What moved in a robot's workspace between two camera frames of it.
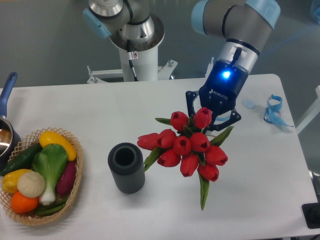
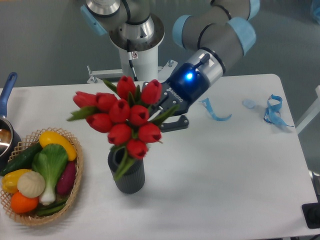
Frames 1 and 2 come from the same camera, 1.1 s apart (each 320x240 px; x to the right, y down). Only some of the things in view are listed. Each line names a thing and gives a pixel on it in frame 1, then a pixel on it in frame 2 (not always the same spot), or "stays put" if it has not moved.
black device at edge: [312, 214] stays put
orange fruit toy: [22, 204] stays put
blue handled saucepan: [9, 140] stays put
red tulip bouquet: [189, 146] -> [129, 111]
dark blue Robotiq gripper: [219, 93] -> [184, 86]
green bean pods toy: [52, 207] stays put
